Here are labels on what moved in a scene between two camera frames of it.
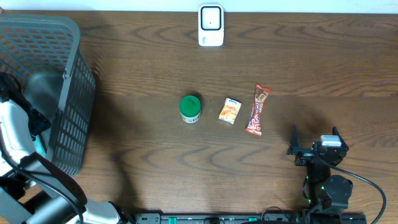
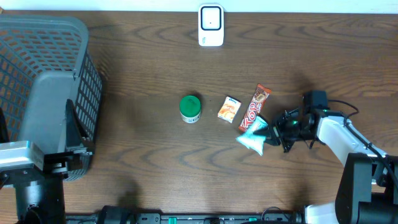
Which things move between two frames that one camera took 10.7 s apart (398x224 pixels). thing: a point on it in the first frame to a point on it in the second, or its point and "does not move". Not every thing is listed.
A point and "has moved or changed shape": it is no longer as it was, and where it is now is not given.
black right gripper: x=305 y=155 to x=277 y=127
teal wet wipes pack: x=39 y=146 to x=252 y=140
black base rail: x=208 y=218 does not move
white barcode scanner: x=211 y=22 does not move
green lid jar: x=189 y=108 does not move
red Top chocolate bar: x=260 y=96 has moved or changed shape
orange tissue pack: x=230 y=111 does not move
